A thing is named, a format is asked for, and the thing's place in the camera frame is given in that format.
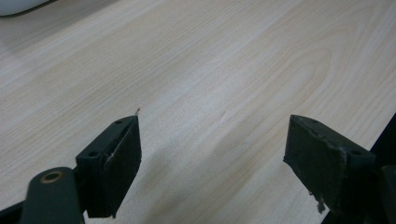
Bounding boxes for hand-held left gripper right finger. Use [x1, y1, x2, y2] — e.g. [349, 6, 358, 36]
[282, 114, 378, 217]

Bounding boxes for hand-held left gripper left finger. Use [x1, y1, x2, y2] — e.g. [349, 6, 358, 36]
[75, 115, 143, 219]

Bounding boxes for white compartment organizer box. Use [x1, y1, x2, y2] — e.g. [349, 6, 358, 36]
[0, 0, 59, 18]

